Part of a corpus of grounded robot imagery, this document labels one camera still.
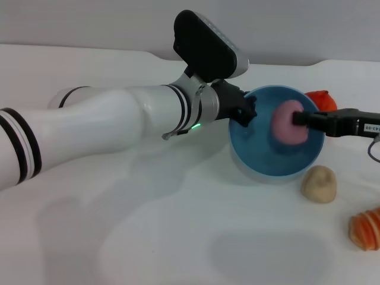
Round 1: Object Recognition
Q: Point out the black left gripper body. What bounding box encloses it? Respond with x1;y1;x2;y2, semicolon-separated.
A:
211;80;245;120

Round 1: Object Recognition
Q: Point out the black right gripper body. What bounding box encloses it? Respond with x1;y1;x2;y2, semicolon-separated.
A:
308;108;380;138

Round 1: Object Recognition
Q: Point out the pink toy peach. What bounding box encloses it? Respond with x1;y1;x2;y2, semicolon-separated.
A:
271;100;309;146

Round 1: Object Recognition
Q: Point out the blue bowl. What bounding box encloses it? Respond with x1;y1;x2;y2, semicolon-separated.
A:
227;85;324;185

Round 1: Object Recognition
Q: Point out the orange toy tangerine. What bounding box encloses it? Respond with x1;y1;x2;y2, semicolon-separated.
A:
304;90;338;112

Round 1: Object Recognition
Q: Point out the beige toy potato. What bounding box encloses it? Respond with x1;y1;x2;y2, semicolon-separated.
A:
300;165;338;204

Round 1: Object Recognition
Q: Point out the peeled orange segments toy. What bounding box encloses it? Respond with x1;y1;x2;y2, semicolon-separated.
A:
348;207;380;252

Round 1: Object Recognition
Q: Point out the grey right gripper cable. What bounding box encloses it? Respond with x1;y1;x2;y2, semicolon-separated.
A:
367;135;380;163

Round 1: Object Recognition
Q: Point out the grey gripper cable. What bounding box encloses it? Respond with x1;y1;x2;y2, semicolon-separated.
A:
367;135;380;163
161;129;191;141

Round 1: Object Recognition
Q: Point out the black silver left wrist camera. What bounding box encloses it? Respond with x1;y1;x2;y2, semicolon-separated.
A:
172;9;249;84

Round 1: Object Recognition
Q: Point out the grey left gripper cable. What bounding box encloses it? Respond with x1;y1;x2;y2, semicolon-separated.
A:
161;129;191;141

